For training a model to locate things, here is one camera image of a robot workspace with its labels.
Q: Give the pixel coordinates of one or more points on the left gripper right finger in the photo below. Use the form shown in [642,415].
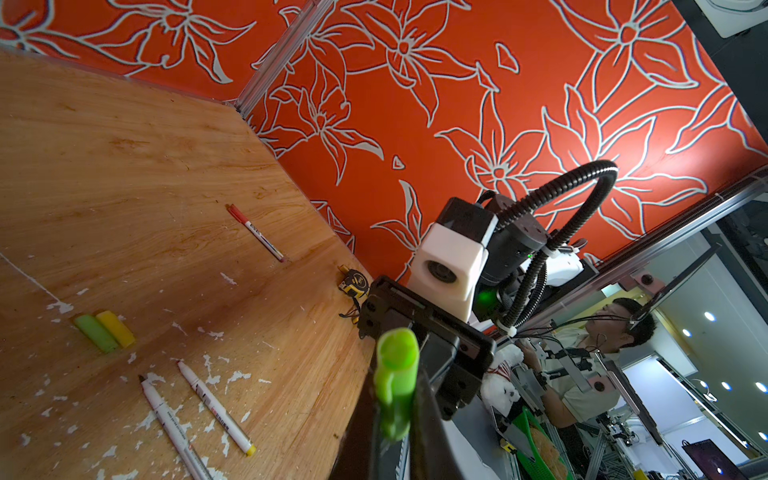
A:
[430,453]

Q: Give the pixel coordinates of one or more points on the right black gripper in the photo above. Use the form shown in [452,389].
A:
[426,342]

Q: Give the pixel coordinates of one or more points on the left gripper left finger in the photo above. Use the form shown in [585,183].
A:
[359,448]

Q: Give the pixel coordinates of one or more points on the white pen purple end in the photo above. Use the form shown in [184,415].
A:
[279,256]

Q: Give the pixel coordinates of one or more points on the yellow pen cap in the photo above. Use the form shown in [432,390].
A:
[122,334]

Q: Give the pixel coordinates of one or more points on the red pen cap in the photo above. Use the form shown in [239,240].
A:
[237,214]

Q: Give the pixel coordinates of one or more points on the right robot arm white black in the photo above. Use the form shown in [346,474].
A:
[528,233]

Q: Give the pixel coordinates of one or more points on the white pen middle yellow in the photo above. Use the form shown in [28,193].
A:
[230,426]

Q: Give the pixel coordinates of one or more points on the white plush toy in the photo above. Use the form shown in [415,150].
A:
[497,390]

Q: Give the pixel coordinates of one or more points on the green plastic tray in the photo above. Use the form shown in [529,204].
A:
[547,462]

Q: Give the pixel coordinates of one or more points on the person outside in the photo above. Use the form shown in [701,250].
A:
[608,332]

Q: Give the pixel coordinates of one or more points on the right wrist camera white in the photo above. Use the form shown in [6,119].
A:
[449,260]

